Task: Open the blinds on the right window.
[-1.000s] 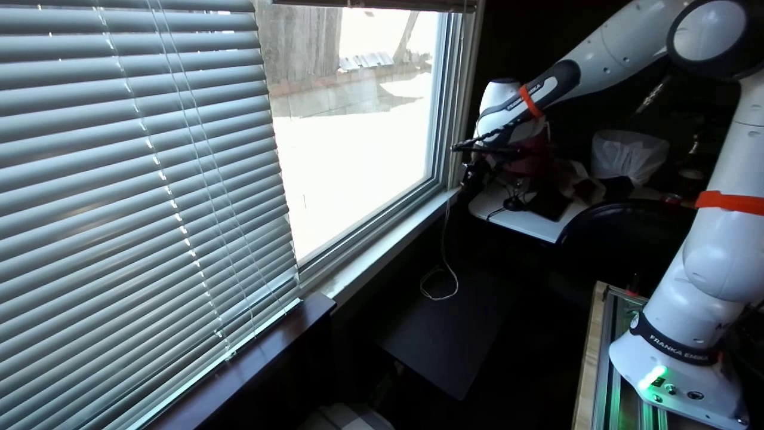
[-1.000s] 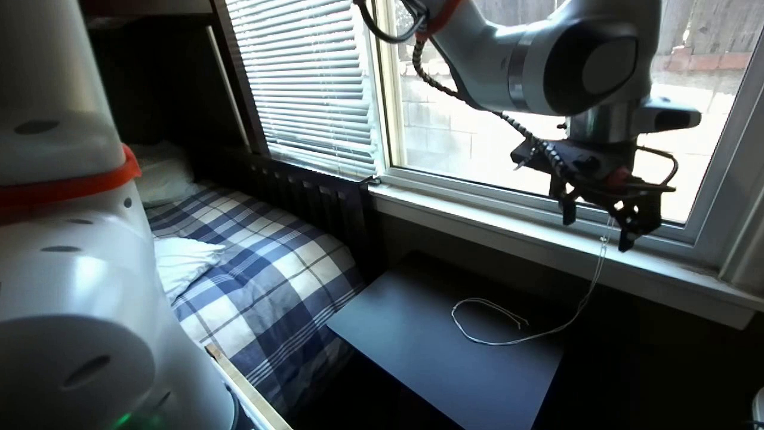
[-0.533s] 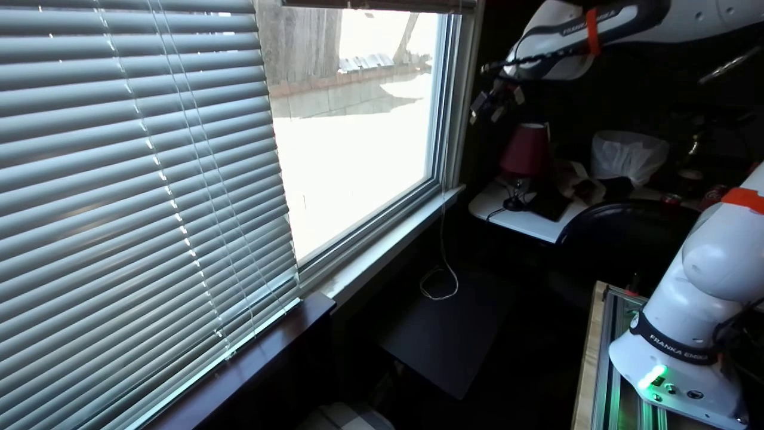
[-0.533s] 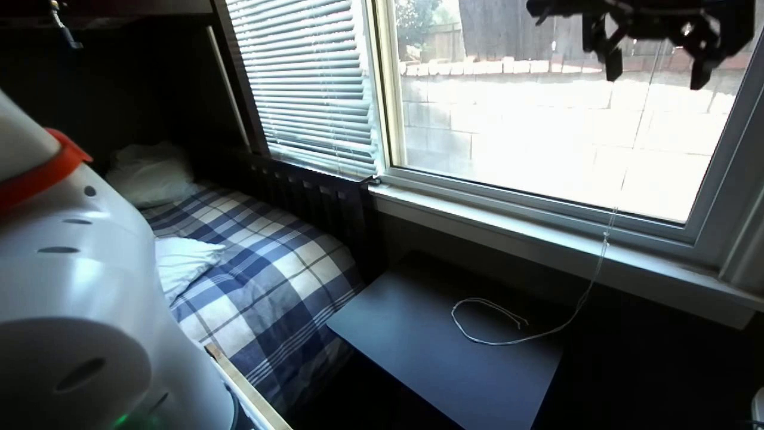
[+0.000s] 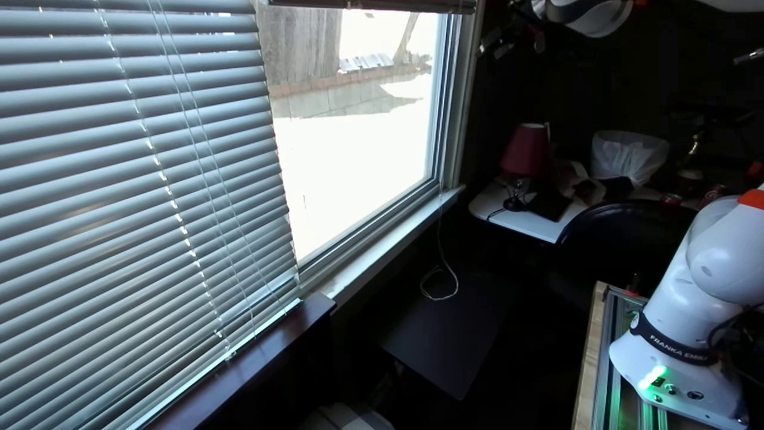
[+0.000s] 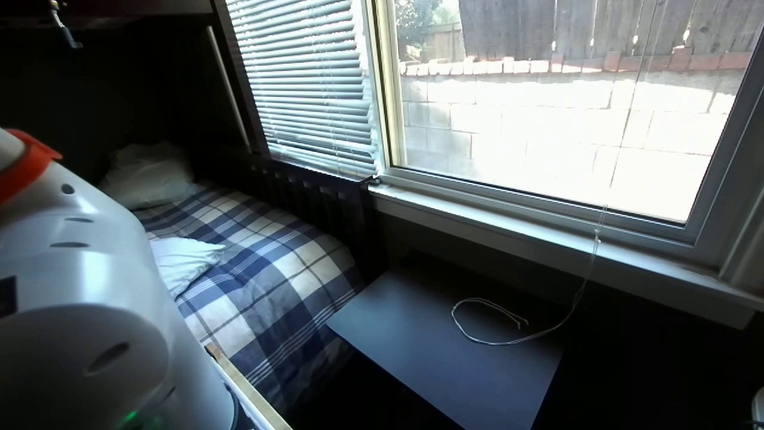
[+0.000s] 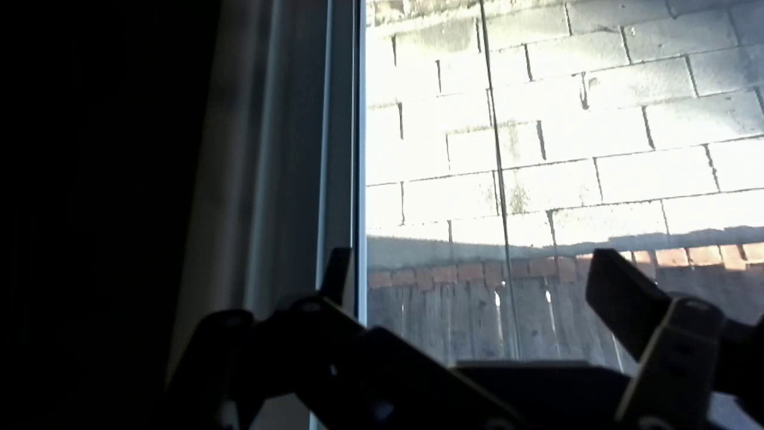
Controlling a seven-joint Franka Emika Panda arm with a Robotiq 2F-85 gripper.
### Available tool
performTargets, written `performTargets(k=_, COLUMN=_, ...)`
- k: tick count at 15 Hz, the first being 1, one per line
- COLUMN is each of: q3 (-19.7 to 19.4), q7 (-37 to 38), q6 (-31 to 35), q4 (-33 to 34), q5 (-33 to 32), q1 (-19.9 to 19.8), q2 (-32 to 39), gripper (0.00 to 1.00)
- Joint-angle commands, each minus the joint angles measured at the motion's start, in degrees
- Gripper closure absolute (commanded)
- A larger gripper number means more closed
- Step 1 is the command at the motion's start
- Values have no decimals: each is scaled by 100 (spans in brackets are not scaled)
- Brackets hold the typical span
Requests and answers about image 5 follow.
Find white blind pull cord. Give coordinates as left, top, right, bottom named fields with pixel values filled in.
left=417, top=217, right=463, bottom=304

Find black desk item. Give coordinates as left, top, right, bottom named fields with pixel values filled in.
left=527, top=186, right=577, bottom=224

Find wooden fence outside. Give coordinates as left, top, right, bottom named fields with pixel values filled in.
left=258, top=7, right=436, bottom=92

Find dark grey side table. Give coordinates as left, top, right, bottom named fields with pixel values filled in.
left=380, top=265, right=515, bottom=405

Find dark wooden ledge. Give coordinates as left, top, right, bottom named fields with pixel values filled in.
left=146, top=291, right=338, bottom=430

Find white desk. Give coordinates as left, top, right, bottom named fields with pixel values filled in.
left=464, top=180, right=593, bottom=247

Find raised grey window blinds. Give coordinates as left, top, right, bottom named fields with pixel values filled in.
left=265, top=0, right=480, bottom=18

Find black round chair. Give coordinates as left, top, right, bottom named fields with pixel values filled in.
left=553, top=198, right=701, bottom=320

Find blue white plaid blanket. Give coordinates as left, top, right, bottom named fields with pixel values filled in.
left=299, top=401, right=396, bottom=430

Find closed grey window blinds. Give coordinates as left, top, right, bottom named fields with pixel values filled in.
left=0, top=0, right=301, bottom=430

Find white plastic bag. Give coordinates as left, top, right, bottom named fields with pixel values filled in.
left=589, top=129, right=673, bottom=191

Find white black helmet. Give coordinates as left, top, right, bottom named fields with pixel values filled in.
left=530, top=0, right=636, bottom=41

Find wooden robot mount table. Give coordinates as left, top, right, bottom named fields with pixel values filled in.
left=571, top=281, right=664, bottom=430

